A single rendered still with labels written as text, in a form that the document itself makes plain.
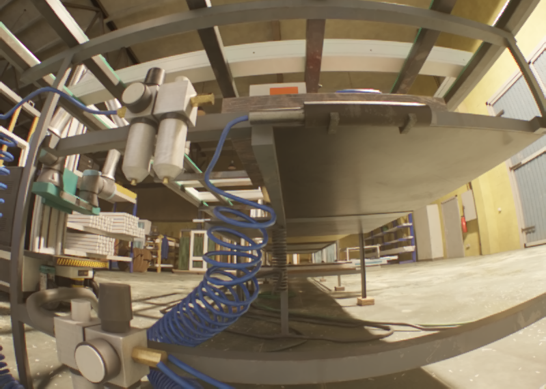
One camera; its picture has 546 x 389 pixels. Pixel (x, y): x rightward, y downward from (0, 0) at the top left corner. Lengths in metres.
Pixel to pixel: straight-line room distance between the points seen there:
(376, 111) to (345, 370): 0.34
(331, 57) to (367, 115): 0.37
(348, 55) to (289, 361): 0.68
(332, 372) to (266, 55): 0.69
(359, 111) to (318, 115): 0.06
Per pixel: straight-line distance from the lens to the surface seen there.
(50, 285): 1.66
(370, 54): 0.76
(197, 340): 0.52
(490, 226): 7.98
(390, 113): 0.40
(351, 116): 0.38
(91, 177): 2.12
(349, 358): 0.32
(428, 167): 0.69
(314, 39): 0.63
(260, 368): 0.32
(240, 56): 0.75
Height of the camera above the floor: 0.35
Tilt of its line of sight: 18 degrees up
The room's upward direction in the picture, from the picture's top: 1 degrees counter-clockwise
